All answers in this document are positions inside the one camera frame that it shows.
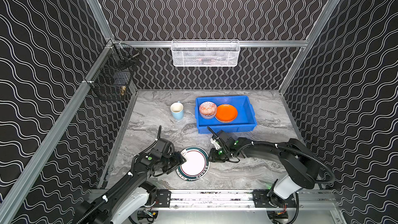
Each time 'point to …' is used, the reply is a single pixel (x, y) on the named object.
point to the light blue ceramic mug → (178, 110)
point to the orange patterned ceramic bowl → (208, 109)
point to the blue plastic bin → (245, 120)
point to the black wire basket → (114, 76)
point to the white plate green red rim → (196, 165)
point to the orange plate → (226, 113)
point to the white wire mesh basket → (205, 53)
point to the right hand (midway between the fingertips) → (210, 160)
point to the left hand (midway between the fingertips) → (185, 161)
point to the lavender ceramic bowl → (208, 117)
